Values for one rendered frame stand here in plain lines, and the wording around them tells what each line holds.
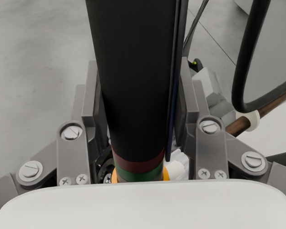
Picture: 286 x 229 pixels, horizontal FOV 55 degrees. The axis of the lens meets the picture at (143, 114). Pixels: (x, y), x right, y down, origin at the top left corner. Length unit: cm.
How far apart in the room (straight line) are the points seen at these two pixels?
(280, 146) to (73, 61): 228
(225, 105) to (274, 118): 11
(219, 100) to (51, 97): 186
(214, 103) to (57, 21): 277
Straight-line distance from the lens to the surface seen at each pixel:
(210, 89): 63
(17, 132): 220
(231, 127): 28
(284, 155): 36
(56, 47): 287
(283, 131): 59
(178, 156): 25
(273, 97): 31
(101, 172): 44
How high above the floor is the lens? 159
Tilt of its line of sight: 49 degrees down
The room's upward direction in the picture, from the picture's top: 1 degrees counter-clockwise
